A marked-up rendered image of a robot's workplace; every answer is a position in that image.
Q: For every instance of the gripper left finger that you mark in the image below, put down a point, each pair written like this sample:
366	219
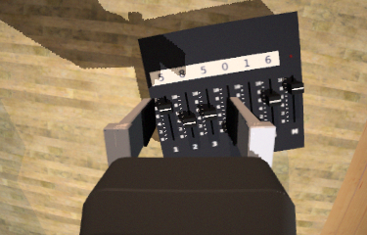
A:
128	137

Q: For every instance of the black lighting desk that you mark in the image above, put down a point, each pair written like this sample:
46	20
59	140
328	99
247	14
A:
191	72

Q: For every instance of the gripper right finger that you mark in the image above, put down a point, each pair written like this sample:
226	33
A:
254	138

